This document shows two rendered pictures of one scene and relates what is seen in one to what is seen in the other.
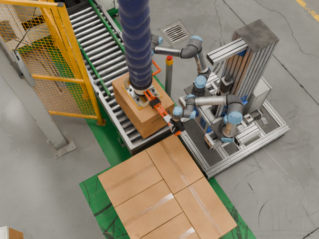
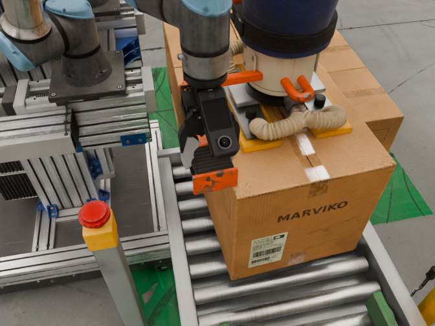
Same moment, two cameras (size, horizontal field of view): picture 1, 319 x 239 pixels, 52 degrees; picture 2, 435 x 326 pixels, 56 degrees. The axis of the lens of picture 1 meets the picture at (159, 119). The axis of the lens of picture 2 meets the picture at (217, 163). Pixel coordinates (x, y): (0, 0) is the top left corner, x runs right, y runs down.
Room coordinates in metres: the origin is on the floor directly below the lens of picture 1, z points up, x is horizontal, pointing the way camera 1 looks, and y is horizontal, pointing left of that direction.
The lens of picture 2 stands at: (2.68, 0.33, 1.78)
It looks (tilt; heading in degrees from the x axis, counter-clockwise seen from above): 48 degrees down; 200
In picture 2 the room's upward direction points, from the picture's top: straight up
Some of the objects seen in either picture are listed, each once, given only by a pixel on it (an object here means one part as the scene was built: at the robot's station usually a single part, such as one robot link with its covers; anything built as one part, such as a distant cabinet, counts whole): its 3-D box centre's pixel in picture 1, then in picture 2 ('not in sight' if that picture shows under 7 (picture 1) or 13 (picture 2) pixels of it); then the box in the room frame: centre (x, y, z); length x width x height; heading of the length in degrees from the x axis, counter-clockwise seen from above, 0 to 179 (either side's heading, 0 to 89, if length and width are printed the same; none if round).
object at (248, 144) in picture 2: (149, 86); (242, 99); (1.86, 0.11, 1.09); 0.34 x 0.10 x 0.05; 35
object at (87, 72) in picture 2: (198, 89); (83, 58); (1.82, -0.41, 1.09); 0.15 x 0.15 x 0.10
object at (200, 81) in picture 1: (200, 83); (71, 23); (1.83, -0.41, 1.20); 0.13 x 0.12 x 0.14; 159
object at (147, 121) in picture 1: (143, 101); (267, 150); (1.80, 0.18, 0.87); 0.60 x 0.40 x 0.40; 35
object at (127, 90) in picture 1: (134, 95); (308, 88); (1.75, 0.26, 1.09); 0.34 x 0.10 x 0.05; 35
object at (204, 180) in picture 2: not in sight; (210, 166); (2.20, 0.14, 1.20); 0.09 x 0.08 x 0.05; 125
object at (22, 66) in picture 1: (24, 68); not in sight; (1.69, 1.19, 1.62); 0.20 x 0.05 x 0.30; 31
